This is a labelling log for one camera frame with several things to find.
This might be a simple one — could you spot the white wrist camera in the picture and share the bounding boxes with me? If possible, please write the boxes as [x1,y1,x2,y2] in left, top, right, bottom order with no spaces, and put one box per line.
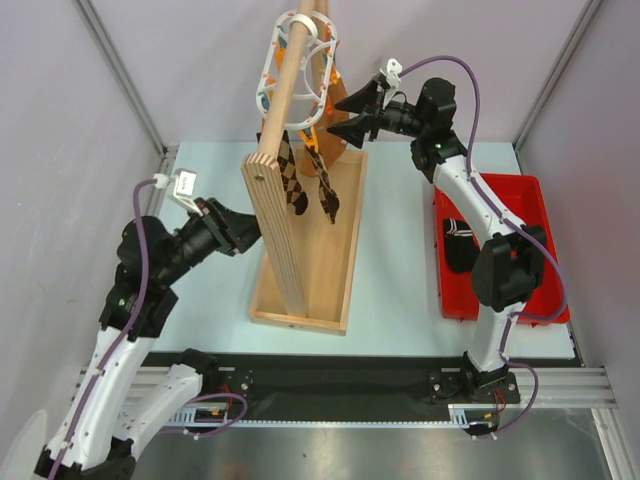
[373,58,403,105]
[152,169,204,217]

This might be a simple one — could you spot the wooden rack stand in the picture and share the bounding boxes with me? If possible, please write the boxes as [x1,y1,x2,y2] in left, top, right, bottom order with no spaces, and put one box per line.
[242,1,368,335]

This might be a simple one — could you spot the white round clip hanger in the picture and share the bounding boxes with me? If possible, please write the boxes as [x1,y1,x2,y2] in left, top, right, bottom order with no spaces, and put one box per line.
[255,10,341,130]

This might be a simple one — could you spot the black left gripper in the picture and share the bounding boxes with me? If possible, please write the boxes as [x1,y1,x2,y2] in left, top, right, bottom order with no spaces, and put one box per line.
[156,197,274,286]

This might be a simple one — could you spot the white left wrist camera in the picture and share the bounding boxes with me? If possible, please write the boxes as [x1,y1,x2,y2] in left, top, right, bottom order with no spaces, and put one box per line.
[152,169,204,217]

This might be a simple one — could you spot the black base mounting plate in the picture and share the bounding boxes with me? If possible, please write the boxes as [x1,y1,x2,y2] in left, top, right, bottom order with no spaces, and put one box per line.
[216,353,521,423]

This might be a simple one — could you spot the brown orange sock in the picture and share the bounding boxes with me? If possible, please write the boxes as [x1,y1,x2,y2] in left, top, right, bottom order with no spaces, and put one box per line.
[299,74,354,177]

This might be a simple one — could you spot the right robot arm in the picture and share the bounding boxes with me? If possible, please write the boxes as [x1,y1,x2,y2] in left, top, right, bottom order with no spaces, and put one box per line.
[328,78,547,401]

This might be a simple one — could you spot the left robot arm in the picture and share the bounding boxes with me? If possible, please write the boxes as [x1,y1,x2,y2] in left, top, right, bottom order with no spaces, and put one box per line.
[34,198,261,479]

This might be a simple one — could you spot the red plastic bin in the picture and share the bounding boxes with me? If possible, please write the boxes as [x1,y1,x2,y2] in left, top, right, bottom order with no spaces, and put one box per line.
[433,173,571,327]

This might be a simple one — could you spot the aluminium frame rail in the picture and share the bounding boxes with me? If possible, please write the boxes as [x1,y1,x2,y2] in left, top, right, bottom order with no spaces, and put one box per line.
[74,364,616,429]

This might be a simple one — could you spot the brown argyle sock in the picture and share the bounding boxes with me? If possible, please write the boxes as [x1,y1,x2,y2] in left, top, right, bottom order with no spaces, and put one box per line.
[304,146,340,224]

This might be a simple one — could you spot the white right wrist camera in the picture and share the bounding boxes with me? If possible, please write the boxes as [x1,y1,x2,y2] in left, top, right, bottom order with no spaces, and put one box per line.
[373,58,403,105]

